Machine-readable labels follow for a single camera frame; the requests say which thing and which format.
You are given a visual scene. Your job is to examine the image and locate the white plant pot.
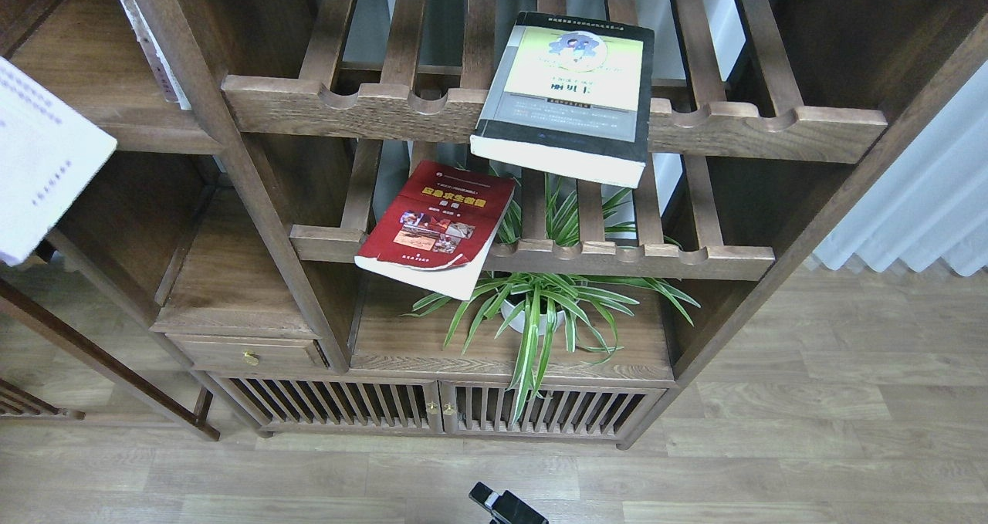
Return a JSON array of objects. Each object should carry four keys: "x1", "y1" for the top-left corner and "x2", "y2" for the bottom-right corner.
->
[{"x1": 501, "y1": 296, "x2": 567, "y2": 336}]

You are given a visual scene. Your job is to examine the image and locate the white curtain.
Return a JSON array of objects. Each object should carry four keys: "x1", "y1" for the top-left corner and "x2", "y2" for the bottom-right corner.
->
[{"x1": 808, "y1": 66, "x2": 987, "y2": 276}]

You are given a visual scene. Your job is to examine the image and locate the black yellow-green cover book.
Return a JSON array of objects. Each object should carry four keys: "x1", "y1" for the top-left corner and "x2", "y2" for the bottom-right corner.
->
[{"x1": 470, "y1": 12, "x2": 655, "y2": 188}]

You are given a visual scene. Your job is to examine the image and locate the white lavender cover book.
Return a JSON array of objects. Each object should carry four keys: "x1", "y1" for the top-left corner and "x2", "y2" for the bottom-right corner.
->
[{"x1": 1, "y1": 59, "x2": 117, "y2": 266}]

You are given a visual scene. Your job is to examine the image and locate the brass drawer knob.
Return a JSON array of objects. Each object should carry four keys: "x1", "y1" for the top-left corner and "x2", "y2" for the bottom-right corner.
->
[{"x1": 242, "y1": 350, "x2": 260, "y2": 367}]

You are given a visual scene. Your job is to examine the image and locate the white standing books on shelf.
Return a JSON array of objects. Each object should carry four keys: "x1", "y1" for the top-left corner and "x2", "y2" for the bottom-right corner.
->
[{"x1": 120, "y1": 0, "x2": 191, "y2": 110}]

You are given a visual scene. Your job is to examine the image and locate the red cover book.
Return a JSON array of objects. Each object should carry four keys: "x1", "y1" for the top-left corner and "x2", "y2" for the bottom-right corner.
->
[{"x1": 355, "y1": 161, "x2": 515, "y2": 300}]

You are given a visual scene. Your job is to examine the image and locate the green spider plant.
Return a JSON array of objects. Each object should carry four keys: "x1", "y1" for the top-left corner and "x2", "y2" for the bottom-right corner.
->
[{"x1": 406, "y1": 171, "x2": 702, "y2": 426}]

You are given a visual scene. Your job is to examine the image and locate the dark wooden bookshelf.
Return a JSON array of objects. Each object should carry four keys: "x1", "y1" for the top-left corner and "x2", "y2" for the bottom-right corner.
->
[{"x1": 2, "y1": 0, "x2": 986, "y2": 449}]

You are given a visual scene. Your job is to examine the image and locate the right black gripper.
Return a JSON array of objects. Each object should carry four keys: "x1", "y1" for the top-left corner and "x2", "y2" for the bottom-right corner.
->
[{"x1": 469, "y1": 482, "x2": 548, "y2": 524}]

